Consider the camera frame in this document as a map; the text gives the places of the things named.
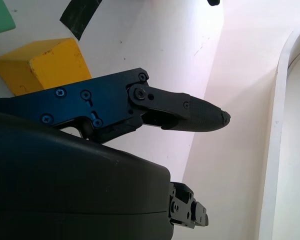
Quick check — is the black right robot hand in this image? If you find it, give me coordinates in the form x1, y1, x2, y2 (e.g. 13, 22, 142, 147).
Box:
0, 67, 232, 240

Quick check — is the yellow wooden block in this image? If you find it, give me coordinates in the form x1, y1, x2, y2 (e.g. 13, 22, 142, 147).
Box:
0, 37, 93, 97

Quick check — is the green wooden block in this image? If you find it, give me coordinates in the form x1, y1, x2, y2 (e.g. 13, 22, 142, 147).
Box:
0, 0, 17, 36

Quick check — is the black tape strip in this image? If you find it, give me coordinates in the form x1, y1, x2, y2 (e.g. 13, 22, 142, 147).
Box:
59, 0, 104, 41

